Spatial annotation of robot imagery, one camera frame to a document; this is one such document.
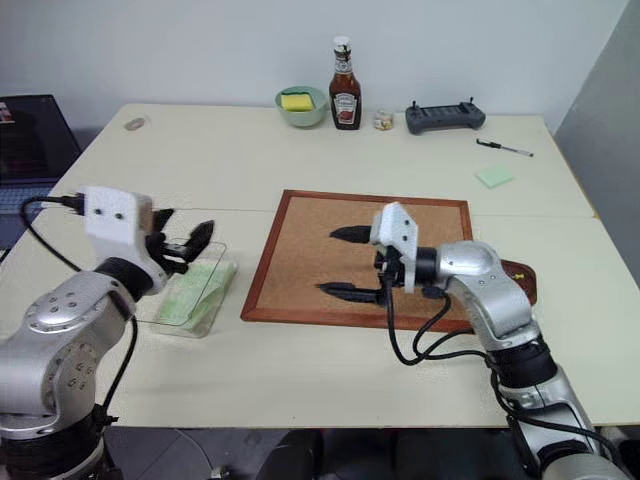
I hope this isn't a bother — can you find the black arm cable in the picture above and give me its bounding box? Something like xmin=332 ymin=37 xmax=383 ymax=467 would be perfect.
xmin=19 ymin=194 xmax=139 ymax=427
xmin=384 ymin=279 xmax=619 ymax=469

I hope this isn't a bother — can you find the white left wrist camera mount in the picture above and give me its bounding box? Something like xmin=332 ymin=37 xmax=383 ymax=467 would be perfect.
xmin=81 ymin=185 xmax=154 ymax=292

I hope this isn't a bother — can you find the green sticky note pad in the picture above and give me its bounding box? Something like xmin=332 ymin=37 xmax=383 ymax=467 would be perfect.
xmin=474 ymin=164 xmax=517 ymax=191

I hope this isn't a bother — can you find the stack of green notes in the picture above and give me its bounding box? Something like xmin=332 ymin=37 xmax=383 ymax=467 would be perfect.
xmin=156 ymin=261 xmax=239 ymax=335

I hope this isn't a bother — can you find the black and silver pen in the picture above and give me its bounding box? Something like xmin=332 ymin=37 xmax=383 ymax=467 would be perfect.
xmin=475 ymin=137 xmax=535 ymax=159

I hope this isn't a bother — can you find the wood framed cork board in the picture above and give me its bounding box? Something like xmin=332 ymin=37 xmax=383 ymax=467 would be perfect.
xmin=240 ymin=188 xmax=474 ymax=334

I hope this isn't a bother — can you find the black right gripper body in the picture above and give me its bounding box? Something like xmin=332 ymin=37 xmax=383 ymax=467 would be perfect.
xmin=372 ymin=243 xmax=407 ymax=307

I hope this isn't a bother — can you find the clear plastic tray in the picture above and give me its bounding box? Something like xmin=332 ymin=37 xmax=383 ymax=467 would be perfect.
xmin=143 ymin=241 xmax=240 ymax=340

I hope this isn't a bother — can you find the dark laptop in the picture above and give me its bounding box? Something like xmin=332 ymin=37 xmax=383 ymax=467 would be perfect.
xmin=0 ymin=94 xmax=83 ymax=251

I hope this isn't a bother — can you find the grey remote controller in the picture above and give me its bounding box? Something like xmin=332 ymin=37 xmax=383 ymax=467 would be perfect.
xmin=404 ymin=100 xmax=488 ymax=136

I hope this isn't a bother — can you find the ketchup bottle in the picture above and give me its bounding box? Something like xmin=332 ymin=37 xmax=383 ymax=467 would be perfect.
xmin=328 ymin=35 xmax=363 ymax=133

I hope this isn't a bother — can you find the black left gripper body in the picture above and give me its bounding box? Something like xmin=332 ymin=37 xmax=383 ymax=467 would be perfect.
xmin=144 ymin=231 xmax=194 ymax=276

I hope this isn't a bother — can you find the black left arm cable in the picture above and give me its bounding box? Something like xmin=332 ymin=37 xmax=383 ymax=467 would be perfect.
xmin=19 ymin=194 xmax=139 ymax=427

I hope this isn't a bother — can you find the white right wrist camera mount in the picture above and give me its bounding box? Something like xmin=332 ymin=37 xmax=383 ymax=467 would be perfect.
xmin=369 ymin=201 xmax=419 ymax=294

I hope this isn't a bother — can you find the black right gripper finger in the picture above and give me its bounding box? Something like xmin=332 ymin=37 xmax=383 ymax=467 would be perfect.
xmin=328 ymin=224 xmax=374 ymax=245
xmin=314 ymin=281 xmax=386 ymax=307

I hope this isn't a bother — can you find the yellow sponge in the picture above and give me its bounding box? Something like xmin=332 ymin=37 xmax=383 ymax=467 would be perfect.
xmin=280 ymin=90 xmax=317 ymax=113

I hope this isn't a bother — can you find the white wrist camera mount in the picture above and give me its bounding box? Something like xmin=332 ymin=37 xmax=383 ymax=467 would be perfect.
xmin=369 ymin=201 xmax=419 ymax=294
xmin=81 ymin=185 xmax=154 ymax=292

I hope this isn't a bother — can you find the dark red tray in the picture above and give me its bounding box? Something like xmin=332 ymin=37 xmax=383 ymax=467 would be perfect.
xmin=499 ymin=258 xmax=539 ymax=307

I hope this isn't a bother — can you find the pale green bowl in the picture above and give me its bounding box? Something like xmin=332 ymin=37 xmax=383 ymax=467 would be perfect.
xmin=274 ymin=85 xmax=329 ymax=131

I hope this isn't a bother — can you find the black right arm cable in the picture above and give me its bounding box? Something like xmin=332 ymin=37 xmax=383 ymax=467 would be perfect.
xmin=384 ymin=279 xmax=619 ymax=469

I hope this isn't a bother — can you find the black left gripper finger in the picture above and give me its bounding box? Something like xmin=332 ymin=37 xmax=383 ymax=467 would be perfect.
xmin=151 ymin=207 xmax=176 ymax=234
xmin=184 ymin=219 xmax=216 ymax=262

